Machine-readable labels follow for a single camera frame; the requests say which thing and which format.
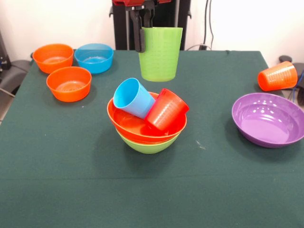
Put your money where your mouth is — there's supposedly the grey chair base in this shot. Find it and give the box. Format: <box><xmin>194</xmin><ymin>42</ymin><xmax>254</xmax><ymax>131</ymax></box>
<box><xmin>0</xmin><ymin>59</ymin><xmax>31</xmax><ymax>98</ymax></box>

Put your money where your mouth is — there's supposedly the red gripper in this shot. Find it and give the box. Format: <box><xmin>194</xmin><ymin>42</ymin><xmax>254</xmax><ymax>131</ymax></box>
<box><xmin>112</xmin><ymin>0</ymin><xmax>173</xmax><ymax>53</ymax></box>

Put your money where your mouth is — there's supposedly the red cup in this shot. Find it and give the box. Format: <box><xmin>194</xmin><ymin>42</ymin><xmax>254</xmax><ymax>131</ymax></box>
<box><xmin>144</xmin><ymin>88</ymin><xmax>190</xmax><ymax>133</ymax></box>

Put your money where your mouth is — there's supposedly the blue bowl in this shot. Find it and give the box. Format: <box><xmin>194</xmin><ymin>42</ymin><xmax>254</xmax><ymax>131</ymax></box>
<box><xmin>74</xmin><ymin>43</ymin><xmax>114</xmax><ymax>75</ymax></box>

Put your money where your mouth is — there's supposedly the dark equipment rack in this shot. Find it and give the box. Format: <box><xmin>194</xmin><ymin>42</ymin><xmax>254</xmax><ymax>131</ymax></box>
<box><xmin>0</xmin><ymin>30</ymin><xmax>10</xmax><ymax>71</ymax></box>

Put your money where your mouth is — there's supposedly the green bowl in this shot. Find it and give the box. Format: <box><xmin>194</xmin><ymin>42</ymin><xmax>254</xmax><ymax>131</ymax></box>
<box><xmin>115</xmin><ymin>128</ymin><xmax>181</xmax><ymax>154</ymax></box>

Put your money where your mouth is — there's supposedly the small orange bowl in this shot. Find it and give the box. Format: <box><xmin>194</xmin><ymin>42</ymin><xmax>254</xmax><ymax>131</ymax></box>
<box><xmin>32</xmin><ymin>43</ymin><xmax>75</xmax><ymax>74</ymax></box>
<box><xmin>46</xmin><ymin>66</ymin><xmax>92</xmax><ymax>103</ymax></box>

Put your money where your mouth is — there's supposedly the orange cup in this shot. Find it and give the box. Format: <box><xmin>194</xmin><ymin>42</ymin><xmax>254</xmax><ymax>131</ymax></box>
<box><xmin>257</xmin><ymin>60</ymin><xmax>298</xmax><ymax>92</ymax></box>

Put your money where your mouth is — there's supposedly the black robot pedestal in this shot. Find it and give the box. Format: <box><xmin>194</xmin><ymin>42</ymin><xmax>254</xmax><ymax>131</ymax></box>
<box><xmin>109</xmin><ymin>0</ymin><xmax>192</xmax><ymax>51</ymax></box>

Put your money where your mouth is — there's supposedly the dark green tablecloth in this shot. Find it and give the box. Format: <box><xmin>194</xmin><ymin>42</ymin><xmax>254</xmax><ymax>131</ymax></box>
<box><xmin>0</xmin><ymin>49</ymin><xmax>304</xmax><ymax>228</ymax></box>

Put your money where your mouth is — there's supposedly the wide orange bowl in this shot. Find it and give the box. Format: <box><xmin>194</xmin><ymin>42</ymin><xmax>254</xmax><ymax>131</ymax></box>
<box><xmin>106</xmin><ymin>91</ymin><xmax>188</xmax><ymax>144</ymax></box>

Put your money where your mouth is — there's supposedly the black hanging cable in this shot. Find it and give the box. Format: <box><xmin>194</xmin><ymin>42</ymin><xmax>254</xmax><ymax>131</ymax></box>
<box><xmin>203</xmin><ymin>0</ymin><xmax>216</xmax><ymax>50</ymax></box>

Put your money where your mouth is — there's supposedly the green cup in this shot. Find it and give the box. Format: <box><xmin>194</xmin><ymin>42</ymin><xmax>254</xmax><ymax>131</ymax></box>
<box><xmin>138</xmin><ymin>27</ymin><xmax>184</xmax><ymax>82</ymax></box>

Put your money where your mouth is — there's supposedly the purple bowl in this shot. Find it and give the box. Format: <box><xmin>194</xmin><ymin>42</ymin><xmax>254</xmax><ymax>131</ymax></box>
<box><xmin>231</xmin><ymin>92</ymin><xmax>304</xmax><ymax>149</ymax></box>

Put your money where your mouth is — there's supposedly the blue cup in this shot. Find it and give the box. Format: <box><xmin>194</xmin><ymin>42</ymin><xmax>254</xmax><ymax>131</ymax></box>
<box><xmin>113</xmin><ymin>77</ymin><xmax>156</xmax><ymax>120</ymax></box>

